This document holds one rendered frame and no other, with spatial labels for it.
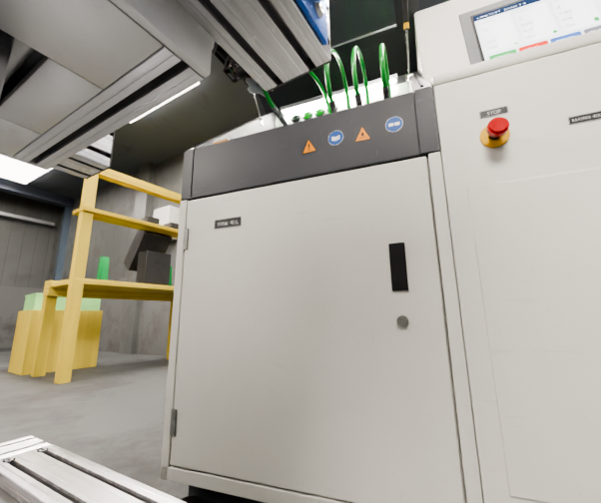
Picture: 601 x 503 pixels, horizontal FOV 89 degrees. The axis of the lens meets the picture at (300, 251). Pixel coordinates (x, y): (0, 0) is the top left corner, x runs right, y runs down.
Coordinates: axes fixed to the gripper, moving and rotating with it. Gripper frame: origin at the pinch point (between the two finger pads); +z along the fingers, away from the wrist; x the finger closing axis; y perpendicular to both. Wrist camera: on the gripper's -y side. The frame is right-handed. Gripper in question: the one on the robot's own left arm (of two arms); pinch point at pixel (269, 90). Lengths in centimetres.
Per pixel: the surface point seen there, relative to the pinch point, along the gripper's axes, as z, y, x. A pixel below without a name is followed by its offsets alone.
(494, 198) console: 61, 28, 40
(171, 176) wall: -137, -170, -340
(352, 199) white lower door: 43, 33, 20
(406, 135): 41, 20, 33
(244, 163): 16.8, 31.4, -0.3
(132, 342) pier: 7, 5, -427
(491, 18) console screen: 33, -45, 49
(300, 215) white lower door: 38, 38, 9
